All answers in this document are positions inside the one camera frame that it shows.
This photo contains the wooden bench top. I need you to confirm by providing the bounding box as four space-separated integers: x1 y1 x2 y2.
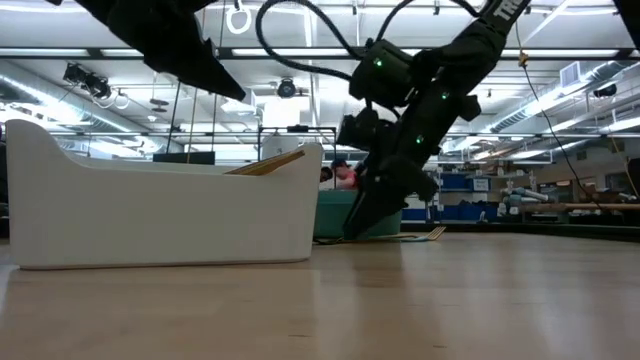
519 202 640 212

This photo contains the white cable ring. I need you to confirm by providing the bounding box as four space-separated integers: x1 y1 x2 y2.
225 4 253 36

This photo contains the black aluminium table frame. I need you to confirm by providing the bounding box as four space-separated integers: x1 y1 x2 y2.
424 221 640 243

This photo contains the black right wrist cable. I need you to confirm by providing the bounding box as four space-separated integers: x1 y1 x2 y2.
255 0 481 84

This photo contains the blue storage bin shelf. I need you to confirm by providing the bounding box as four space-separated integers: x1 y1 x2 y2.
424 169 501 222

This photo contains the round black ceiling camera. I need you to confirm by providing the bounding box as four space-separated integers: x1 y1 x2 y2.
276 77 299 100

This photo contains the black monitor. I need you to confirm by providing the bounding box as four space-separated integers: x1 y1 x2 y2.
152 151 217 165

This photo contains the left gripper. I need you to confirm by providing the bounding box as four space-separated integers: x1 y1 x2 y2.
112 0 247 101

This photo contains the teal plastic bin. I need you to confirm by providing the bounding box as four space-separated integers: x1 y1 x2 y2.
313 188 404 239

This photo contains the white plastic bin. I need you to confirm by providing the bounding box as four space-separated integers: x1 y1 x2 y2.
5 118 324 271

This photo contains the white ceiling vent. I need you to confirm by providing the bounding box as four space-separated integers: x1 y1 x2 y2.
559 60 582 89

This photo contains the black ceiling camera cluster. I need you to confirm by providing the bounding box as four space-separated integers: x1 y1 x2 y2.
62 62 114 100

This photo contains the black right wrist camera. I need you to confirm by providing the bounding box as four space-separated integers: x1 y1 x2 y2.
348 38 417 110

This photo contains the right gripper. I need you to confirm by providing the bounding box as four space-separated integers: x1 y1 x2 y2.
337 89 483 241

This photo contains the white pipe bundle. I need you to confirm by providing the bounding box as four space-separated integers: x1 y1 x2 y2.
502 187 550 206

